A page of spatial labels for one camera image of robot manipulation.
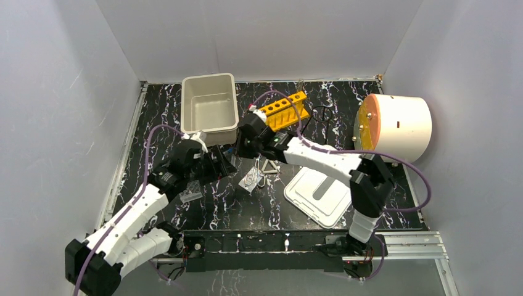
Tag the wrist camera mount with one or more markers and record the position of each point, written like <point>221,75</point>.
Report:
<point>259,113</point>
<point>199,137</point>

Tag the clay pipe triangle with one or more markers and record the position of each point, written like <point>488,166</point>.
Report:
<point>270,167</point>

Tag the white plastic packet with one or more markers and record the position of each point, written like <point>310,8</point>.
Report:
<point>244,183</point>

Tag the white plastic bin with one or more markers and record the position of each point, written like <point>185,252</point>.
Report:
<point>209,104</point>

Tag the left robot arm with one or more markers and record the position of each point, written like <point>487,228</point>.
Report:
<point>97,264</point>

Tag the white cylindrical centrifuge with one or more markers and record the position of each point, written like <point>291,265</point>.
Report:
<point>396,125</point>

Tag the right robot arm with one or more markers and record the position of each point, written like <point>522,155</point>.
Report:
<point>365,174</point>

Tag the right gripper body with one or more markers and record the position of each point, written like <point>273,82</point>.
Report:
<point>246,149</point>

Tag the metal crucible tongs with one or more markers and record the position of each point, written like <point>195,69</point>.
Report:
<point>257,176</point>

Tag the clear acrylic tube rack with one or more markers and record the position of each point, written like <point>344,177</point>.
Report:
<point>192,192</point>

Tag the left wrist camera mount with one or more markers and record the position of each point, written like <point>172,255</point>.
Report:
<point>199,137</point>

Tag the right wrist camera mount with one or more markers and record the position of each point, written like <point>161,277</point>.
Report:
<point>259,113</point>

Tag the yellow test tube rack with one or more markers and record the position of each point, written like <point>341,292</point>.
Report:
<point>280,114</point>

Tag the white bin lid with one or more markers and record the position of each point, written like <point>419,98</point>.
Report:
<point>323,199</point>

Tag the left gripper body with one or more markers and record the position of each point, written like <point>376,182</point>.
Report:
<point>214,164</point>

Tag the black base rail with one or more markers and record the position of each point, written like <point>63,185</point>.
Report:
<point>276,250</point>

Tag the black wire ring stand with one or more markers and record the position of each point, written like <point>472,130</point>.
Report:
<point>319,114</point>

